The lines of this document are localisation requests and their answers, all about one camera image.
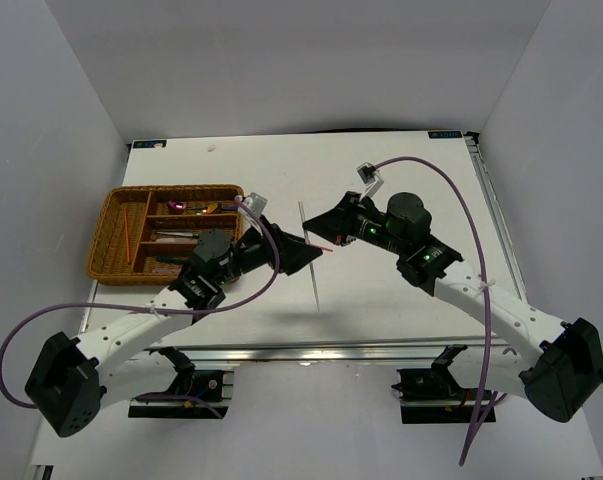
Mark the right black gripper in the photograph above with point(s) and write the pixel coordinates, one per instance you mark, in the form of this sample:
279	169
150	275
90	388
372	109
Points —
337	224

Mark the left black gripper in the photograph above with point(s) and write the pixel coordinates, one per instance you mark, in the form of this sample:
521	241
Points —
295	252

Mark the orange chopstick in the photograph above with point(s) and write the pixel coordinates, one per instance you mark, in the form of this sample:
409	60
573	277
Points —
323	248
127	236

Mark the white chopstick thin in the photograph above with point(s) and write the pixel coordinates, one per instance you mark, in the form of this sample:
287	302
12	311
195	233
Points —
311	265

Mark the rainbow spoon ornate handle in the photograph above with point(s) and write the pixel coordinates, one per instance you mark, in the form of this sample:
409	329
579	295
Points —
215	208

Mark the rainbow spoon plain handle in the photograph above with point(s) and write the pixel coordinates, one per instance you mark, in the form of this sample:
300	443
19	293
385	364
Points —
177	206

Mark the knife with brown marbled handle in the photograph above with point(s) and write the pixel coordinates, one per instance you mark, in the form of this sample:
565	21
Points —
177	234

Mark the fork with pink handle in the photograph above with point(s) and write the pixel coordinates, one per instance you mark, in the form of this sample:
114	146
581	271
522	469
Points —
166	271

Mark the knife with green marbled handle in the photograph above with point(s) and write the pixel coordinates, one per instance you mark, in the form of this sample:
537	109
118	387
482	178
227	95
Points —
174	241

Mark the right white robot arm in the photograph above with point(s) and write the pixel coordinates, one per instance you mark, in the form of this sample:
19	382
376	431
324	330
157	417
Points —
558	365

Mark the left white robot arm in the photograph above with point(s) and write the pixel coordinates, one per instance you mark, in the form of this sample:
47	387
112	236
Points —
74	378

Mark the wicker cutlery tray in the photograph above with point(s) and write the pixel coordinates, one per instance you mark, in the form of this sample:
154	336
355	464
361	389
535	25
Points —
148	212

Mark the blue label right corner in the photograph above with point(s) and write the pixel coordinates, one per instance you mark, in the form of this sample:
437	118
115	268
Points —
445	134

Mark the blue label corner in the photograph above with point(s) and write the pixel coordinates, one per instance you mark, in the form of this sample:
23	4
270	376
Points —
445	134
149	144

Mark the blue label left corner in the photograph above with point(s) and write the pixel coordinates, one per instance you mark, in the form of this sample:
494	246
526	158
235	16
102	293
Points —
149	144

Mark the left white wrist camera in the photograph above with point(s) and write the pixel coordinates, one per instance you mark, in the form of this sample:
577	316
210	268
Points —
251	205

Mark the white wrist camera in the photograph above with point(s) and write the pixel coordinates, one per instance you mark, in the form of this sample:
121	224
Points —
371	178
251	205

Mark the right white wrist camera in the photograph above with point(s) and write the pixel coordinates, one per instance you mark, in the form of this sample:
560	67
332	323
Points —
371	178

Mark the aluminium table rail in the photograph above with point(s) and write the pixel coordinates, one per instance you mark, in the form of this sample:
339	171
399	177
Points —
496	213

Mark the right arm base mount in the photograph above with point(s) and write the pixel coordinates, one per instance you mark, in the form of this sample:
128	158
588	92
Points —
431	395

